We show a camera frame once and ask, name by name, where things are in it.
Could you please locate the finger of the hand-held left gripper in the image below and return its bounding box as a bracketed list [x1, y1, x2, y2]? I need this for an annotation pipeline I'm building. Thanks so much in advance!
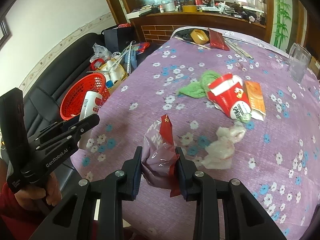
[35, 114, 100, 153]
[37, 119, 76, 141]

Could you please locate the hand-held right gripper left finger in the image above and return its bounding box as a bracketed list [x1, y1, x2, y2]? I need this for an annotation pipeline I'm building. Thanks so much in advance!
[29, 146, 143, 240]

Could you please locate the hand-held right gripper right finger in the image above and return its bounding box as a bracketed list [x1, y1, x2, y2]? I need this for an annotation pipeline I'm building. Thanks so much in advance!
[175, 147, 288, 240]

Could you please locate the white plastic bottle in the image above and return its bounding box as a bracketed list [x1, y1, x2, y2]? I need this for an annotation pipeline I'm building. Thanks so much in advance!
[79, 91, 103, 123]

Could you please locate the pink red snack bag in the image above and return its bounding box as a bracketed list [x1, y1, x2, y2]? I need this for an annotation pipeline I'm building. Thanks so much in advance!
[141, 114, 181, 198]

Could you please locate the red plastic basket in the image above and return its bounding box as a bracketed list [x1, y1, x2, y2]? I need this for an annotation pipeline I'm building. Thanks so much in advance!
[60, 73, 111, 121]

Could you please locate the green fluffy cloth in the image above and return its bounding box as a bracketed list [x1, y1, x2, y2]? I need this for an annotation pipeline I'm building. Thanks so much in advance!
[176, 70, 221, 99]

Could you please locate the orange carton box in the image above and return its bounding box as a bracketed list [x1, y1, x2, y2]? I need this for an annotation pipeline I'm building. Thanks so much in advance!
[244, 80, 266, 122]

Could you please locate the person's left forearm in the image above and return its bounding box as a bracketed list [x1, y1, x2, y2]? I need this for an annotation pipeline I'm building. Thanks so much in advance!
[0, 182, 44, 240]

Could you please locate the person's left hand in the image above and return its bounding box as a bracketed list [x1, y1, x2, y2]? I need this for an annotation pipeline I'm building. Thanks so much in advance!
[15, 174, 62, 208]

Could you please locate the black leather sofa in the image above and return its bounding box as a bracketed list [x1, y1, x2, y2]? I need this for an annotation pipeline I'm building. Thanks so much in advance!
[0, 32, 160, 180]

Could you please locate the yellow round tray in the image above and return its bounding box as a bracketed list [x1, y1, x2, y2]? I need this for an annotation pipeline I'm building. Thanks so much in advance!
[99, 57, 128, 91]

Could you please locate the clear plastic bag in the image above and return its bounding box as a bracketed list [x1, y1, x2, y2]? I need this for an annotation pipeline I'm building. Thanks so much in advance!
[92, 43, 113, 61]

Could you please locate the crushed red white paper cup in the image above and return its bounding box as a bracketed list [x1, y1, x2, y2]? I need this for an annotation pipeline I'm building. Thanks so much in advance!
[207, 73, 252, 121]

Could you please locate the black shopping bag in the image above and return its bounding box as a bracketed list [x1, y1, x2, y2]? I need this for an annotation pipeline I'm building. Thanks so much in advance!
[101, 25, 137, 53]

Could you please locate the red printed bag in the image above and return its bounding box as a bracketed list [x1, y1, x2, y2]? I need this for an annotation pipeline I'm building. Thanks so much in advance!
[132, 42, 151, 53]

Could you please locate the wooden brick pattern counter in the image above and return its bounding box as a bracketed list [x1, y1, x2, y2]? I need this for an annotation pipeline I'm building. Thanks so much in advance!
[126, 5, 267, 46]

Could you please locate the white flat box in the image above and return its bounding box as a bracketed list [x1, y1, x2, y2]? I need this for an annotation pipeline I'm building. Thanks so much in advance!
[126, 9, 152, 19]

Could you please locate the wooden chopstick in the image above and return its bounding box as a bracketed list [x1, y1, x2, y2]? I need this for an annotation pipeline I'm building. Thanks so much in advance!
[174, 36, 211, 51]

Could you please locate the black plastic bag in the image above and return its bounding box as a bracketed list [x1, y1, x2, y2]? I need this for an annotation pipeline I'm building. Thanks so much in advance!
[175, 29, 192, 40]

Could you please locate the tan tape roll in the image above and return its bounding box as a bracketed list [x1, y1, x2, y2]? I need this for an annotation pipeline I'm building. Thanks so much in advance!
[190, 29, 209, 43]

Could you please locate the clear plastic ruler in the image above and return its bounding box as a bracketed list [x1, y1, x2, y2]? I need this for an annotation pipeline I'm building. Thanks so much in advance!
[224, 38, 255, 60]

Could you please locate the dark red packet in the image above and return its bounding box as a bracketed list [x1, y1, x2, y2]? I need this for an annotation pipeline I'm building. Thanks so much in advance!
[208, 28, 230, 51]

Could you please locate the round metal tin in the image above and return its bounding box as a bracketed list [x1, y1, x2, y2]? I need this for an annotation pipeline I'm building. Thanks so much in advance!
[161, 0, 176, 12]

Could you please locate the clear glass cup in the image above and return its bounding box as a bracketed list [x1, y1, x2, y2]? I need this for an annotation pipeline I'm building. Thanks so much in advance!
[289, 42, 312, 82]

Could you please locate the dark picture frame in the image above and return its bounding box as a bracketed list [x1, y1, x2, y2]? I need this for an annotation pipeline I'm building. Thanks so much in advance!
[0, 17, 13, 47]

